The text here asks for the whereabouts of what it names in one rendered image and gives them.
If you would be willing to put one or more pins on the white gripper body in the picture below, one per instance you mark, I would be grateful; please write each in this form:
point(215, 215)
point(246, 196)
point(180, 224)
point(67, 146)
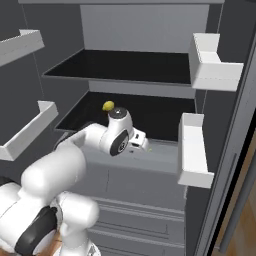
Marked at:
point(144, 145)

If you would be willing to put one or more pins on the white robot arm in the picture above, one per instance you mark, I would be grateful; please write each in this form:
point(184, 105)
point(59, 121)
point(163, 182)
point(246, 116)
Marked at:
point(50, 173)

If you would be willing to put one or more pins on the black fridge shelf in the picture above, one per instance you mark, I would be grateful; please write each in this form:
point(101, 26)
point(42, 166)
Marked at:
point(160, 116)
point(126, 66)

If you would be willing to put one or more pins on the dark grey fridge door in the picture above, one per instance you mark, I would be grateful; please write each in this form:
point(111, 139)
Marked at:
point(20, 86)
point(220, 110)

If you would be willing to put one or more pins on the grey ribbed fridge drawer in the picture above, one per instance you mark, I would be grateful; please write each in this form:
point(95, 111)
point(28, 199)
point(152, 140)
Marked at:
point(140, 230)

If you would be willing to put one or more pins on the grey fridge cabinet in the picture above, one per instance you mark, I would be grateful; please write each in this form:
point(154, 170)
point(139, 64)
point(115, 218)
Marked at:
point(140, 26)

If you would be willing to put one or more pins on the white door bin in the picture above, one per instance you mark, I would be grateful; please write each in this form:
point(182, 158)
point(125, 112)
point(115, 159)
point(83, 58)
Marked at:
point(30, 133)
point(193, 150)
point(213, 71)
point(16, 46)

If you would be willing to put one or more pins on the yellow lemon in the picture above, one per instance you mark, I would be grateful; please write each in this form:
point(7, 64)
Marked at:
point(108, 106)

